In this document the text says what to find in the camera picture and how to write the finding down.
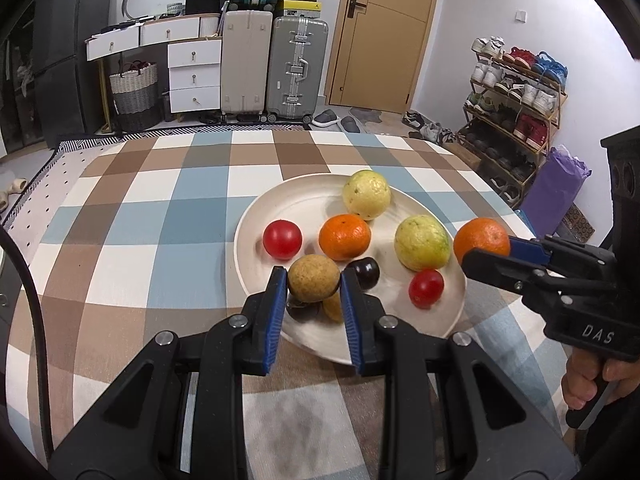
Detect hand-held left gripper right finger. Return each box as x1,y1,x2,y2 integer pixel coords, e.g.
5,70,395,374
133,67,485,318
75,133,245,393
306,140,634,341
340,267,581,480

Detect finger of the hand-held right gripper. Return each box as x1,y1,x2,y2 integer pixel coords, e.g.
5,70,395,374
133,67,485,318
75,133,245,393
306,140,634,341
461,248,551,297
507,234,616,277

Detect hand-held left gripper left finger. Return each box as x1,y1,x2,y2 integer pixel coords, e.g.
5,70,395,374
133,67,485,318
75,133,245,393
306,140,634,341
47,266,289,480

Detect brown longan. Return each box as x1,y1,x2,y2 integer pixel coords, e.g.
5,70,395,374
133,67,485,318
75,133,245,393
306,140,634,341
287,254,341,303
322,292,345,323

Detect orange mandarin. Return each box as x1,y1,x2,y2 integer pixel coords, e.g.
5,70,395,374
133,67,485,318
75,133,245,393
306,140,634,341
318,214,372,262
453,217,511,266

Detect dark plum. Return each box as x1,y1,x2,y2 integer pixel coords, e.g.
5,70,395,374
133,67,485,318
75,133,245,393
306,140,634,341
286,297,321,322
347,257,381,291

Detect red tomato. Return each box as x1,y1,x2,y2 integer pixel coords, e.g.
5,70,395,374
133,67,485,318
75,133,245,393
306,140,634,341
408,268,445,309
262,220,303,261

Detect cream round plate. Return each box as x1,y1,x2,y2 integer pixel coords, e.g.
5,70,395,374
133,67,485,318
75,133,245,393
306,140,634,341
234,173,468,366

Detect person's right hand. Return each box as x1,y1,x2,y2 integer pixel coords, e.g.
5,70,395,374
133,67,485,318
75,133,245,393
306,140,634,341
561,347,640,410

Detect patterned doormat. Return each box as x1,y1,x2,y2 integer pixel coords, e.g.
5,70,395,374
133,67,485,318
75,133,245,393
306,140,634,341
560,202,596,241

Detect purple bag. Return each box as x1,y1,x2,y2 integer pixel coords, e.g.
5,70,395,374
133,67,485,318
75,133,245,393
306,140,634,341
520,146,592,238

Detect green yellow guava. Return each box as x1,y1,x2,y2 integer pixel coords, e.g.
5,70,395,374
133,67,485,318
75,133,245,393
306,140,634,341
394,215,452,271

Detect metal shoe rack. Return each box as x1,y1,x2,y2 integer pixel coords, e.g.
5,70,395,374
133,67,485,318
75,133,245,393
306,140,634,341
457,37,568,206

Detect checked tablecloth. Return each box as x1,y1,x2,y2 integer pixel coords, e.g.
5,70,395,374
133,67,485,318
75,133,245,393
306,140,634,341
5,129,608,466

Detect grey white sneaker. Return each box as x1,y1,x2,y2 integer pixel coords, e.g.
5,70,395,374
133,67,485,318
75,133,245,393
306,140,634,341
417,122,456,143

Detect group of assorted shoes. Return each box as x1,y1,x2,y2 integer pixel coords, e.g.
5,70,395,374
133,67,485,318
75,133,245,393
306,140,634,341
460,36,569,203

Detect silver suitcase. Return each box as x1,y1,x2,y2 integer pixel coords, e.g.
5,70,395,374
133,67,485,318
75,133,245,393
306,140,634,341
265,16,330,122

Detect wooden door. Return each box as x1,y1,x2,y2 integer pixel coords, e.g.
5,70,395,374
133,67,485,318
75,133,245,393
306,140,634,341
325,0,443,113

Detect beige suitcase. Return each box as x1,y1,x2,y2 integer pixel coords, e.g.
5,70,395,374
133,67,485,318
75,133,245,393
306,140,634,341
220,9,274,123

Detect white drawer desk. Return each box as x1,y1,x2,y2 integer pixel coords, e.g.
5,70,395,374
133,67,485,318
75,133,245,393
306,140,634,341
85,12,223,116

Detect woven laundry basket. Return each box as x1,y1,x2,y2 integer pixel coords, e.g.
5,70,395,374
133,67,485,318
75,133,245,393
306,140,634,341
109,60,160,132

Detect yellow black shoe box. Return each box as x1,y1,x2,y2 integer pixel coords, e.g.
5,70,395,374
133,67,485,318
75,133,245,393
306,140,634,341
276,0,323,18

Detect black refrigerator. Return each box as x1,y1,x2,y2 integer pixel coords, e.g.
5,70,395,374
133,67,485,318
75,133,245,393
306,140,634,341
30,0,118,148

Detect dark glass cabinet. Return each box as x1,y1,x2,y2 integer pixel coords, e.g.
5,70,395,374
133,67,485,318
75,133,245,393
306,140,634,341
0,10,46,161

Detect black cable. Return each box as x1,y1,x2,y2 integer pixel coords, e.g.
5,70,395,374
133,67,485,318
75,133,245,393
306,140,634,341
0,227,57,463

